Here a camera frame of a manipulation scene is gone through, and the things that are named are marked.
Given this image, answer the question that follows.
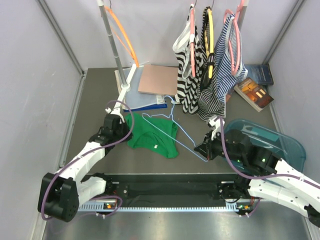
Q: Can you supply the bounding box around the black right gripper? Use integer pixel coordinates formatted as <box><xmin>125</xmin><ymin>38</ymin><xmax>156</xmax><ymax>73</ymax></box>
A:
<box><xmin>194</xmin><ymin>129</ymin><xmax>244</xmax><ymax>163</ymax></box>

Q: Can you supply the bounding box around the green tank top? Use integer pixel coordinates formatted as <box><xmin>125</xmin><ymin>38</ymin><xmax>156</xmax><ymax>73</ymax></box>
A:
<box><xmin>124</xmin><ymin>113</ymin><xmax>179</xmax><ymax>159</ymax></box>

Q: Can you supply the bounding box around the light blue wire hanger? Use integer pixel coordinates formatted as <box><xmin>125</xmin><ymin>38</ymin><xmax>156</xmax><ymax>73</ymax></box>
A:
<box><xmin>141</xmin><ymin>95</ymin><xmax>208</xmax><ymax>163</ymax></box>

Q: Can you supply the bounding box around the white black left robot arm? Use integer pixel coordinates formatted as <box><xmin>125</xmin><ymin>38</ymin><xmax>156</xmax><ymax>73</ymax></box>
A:
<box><xmin>37</xmin><ymin>114</ymin><xmax>135</xmax><ymax>223</ymax></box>

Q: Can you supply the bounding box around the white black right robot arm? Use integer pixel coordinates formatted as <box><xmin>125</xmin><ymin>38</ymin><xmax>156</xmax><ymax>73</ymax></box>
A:
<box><xmin>194</xmin><ymin>130</ymin><xmax>320</xmax><ymax>227</ymax></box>

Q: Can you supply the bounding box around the thin black white striped top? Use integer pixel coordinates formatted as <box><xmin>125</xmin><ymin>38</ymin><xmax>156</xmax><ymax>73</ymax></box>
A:
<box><xmin>197</xmin><ymin>44</ymin><xmax>227</xmax><ymax>123</ymax></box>

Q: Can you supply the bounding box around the wide black white striped top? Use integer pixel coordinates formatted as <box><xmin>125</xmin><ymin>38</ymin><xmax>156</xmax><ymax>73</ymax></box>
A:
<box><xmin>172</xmin><ymin>22</ymin><xmax>205</xmax><ymax>115</ymax></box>

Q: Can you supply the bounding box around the pink hanger right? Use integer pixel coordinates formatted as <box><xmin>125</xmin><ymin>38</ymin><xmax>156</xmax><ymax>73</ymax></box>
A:
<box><xmin>228</xmin><ymin>0</ymin><xmax>245</xmax><ymax>76</ymax></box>

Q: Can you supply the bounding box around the pink hanger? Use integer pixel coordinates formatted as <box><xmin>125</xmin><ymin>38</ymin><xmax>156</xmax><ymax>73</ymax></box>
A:
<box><xmin>189</xmin><ymin>2</ymin><xmax>196</xmax><ymax>77</ymax></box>
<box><xmin>228</xmin><ymin>0</ymin><xmax>245</xmax><ymax>76</ymax></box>

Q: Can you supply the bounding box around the blue white striped tank top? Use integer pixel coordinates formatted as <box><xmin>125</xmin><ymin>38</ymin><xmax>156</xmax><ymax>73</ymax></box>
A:
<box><xmin>215</xmin><ymin>14</ymin><xmax>248</xmax><ymax>102</ymax></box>

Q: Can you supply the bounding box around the pink hanger left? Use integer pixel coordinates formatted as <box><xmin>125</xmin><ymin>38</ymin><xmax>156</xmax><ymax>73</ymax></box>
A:
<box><xmin>189</xmin><ymin>2</ymin><xmax>196</xmax><ymax>77</ymax></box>

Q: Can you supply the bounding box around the orange plastic hanger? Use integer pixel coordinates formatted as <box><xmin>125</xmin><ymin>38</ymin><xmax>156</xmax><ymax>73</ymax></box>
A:
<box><xmin>104</xmin><ymin>6</ymin><xmax>140</xmax><ymax>68</ymax></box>

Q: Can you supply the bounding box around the yellow black hanger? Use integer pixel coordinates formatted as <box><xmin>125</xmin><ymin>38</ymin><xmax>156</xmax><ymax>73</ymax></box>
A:
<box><xmin>201</xmin><ymin>6</ymin><xmax>215</xmax><ymax>87</ymax></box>

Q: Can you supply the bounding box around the blue white folder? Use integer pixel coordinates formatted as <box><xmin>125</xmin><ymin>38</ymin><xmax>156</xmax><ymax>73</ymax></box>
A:
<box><xmin>124</xmin><ymin>66</ymin><xmax>168</xmax><ymax>111</ymax></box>

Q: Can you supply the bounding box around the white rack base foot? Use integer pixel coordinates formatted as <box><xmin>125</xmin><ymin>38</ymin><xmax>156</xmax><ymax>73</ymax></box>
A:
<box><xmin>113</xmin><ymin>64</ymin><xmax>137</xmax><ymax>110</ymax></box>

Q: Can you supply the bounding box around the pink brown notebook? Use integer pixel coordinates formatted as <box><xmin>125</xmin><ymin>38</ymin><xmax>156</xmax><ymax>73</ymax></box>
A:
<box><xmin>138</xmin><ymin>64</ymin><xmax>178</xmax><ymax>96</ymax></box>

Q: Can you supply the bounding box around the orange cover book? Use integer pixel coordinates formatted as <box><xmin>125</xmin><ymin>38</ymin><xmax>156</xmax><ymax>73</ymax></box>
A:
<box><xmin>234</xmin><ymin>77</ymin><xmax>274</xmax><ymax>112</ymax></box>

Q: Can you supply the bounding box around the teal transparent plastic basket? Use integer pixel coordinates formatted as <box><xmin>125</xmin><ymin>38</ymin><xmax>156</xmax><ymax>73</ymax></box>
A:
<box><xmin>224</xmin><ymin>118</ymin><xmax>307</xmax><ymax>172</ymax></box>

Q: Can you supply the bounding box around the dark blue book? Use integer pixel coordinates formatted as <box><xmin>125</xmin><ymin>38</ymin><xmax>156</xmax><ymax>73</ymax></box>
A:
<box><xmin>245</xmin><ymin>64</ymin><xmax>274</xmax><ymax>86</ymax></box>

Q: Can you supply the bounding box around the grey rack pole left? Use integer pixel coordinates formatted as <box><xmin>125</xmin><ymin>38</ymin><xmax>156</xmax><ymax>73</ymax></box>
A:
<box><xmin>97</xmin><ymin>0</ymin><xmax>129</xmax><ymax>88</ymax></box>

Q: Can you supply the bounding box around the grey rack pole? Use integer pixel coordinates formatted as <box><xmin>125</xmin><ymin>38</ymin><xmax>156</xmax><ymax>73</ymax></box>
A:
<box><xmin>237</xmin><ymin>0</ymin><xmax>250</xmax><ymax>31</ymax></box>
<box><xmin>97</xmin><ymin>0</ymin><xmax>129</xmax><ymax>88</ymax></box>

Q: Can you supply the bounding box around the grey rack pole right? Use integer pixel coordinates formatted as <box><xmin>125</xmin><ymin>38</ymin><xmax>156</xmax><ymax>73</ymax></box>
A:
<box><xmin>237</xmin><ymin>0</ymin><xmax>250</xmax><ymax>31</ymax></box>

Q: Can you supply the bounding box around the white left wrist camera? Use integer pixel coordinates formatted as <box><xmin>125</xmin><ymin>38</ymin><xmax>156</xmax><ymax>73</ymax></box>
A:
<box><xmin>105</xmin><ymin>107</ymin><xmax>125</xmax><ymax>123</ymax></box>

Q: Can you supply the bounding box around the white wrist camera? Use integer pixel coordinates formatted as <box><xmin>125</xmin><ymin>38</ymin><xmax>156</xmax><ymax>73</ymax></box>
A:
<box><xmin>105</xmin><ymin>107</ymin><xmax>125</xmax><ymax>123</ymax></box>
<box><xmin>206</xmin><ymin>115</ymin><xmax>225</xmax><ymax>141</ymax></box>

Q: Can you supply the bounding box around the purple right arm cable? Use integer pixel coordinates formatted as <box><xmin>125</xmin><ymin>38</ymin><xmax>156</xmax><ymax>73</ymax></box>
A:
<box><xmin>214</xmin><ymin>116</ymin><xmax>320</xmax><ymax>188</ymax></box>

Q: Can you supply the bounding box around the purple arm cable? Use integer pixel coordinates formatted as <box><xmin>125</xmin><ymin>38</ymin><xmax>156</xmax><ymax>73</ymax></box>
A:
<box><xmin>214</xmin><ymin>116</ymin><xmax>320</xmax><ymax>188</ymax></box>
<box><xmin>41</xmin><ymin>99</ymin><xmax>134</xmax><ymax>221</ymax></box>

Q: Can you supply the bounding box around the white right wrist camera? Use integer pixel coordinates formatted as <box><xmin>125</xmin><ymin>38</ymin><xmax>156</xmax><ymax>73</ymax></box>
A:
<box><xmin>206</xmin><ymin>115</ymin><xmax>225</xmax><ymax>141</ymax></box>

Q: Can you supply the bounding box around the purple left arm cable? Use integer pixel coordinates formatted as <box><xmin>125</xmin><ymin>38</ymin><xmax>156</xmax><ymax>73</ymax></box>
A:
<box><xmin>41</xmin><ymin>99</ymin><xmax>134</xmax><ymax>221</ymax></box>

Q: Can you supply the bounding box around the grey slotted cable duct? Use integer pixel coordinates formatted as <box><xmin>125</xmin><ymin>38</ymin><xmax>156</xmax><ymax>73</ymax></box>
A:
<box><xmin>78</xmin><ymin>201</ymin><xmax>239</xmax><ymax>213</ymax></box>

